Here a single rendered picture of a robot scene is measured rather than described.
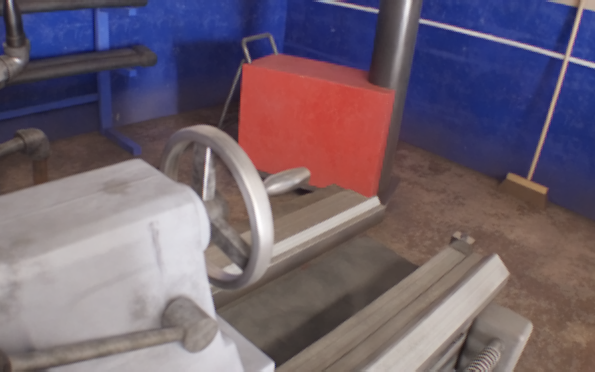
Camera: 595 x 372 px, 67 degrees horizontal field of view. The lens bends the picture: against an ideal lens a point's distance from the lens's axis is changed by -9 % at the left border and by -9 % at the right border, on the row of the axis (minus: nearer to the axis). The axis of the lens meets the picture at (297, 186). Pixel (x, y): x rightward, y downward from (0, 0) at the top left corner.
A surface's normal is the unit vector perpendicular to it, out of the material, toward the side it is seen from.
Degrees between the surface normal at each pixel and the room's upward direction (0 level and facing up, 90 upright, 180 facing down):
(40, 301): 82
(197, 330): 90
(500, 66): 90
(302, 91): 90
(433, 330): 36
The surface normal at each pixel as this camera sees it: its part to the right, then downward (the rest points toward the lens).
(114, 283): 0.72, 0.14
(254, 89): -0.40, 0.37
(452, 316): 0.50, -0.50
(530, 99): -0.69, 0.26
